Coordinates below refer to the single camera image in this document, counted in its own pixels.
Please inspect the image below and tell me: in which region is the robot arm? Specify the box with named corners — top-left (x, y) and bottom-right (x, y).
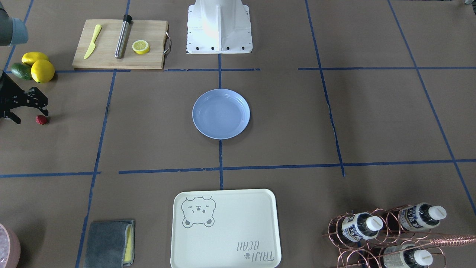
top-left (0, 4), bottom-right (49, 124)

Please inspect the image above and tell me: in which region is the wooden cutting board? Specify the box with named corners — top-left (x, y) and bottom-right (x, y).
top-left (72, 19), bottom-right (172, 70)

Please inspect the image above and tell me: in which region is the whole yellow lemon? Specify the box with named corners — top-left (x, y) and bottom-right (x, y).
top-left (31, 60), bottom-right (55, 83)

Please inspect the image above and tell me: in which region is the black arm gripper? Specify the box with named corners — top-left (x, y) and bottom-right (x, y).
top-left (0, 71), bottom-right (49, 124)

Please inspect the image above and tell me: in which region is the steel cylinder tool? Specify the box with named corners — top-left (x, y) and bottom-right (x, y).
top-left (114, 14), bottom-right (132, 59)

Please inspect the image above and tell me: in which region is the pink bowl with ice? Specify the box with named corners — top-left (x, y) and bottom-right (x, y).
top-left (0, 224), bottom-right (21, 268)

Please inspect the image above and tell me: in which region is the cream bear tray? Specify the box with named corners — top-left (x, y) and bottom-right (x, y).
top-left (170, 189), bottom-right (282, 268)

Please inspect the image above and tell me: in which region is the tea bottle back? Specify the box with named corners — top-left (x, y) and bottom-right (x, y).
top-left (380, 244), bottom-right (433, 268)

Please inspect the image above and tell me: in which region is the yellow plastic knife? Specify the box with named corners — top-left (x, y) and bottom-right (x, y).
top-left (83, 24), bottom-right (102, 59)

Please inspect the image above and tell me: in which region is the blue plate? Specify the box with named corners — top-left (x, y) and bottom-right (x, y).
top-left (192, 88), bottom-right (251, 140)

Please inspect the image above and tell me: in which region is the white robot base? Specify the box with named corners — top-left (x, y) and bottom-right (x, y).
top-left (186, 0), bottom-right (253, 54)

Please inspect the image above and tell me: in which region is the green avocado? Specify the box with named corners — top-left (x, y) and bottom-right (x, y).
top-left (11, 63), bottom-right (32, 81)

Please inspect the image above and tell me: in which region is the lemon half slice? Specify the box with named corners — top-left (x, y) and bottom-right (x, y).
top-left (132, 39), bottom-right (150, 55)

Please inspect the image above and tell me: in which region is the red strawberry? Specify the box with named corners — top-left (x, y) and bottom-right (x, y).
top-left (35, 115), bottom-right (49, 125)

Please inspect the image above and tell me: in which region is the tea bottle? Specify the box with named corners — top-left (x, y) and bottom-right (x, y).
top-left (380, 244), bottom-right (433, 268)
top-left (337, 212), bottom-right (384, 244)
top-left (398, 202), bottom-right (447, 232)

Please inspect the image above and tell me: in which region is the copper wire bottle rack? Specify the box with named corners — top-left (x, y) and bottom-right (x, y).
top-left (322, 207), bottom-right (475, 268)

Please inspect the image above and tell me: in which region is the grey folded cloth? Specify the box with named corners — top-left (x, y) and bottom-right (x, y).
top-left (83, 219), bottom-right (135, 268)

